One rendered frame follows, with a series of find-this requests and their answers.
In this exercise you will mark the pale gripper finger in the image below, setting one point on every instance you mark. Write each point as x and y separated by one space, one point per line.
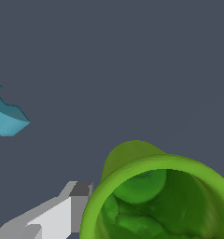
54 211

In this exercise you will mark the light blue angular object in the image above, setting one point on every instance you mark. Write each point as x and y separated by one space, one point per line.
5 121

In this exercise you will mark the green plastic cup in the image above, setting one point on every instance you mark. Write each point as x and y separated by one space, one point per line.
135 161

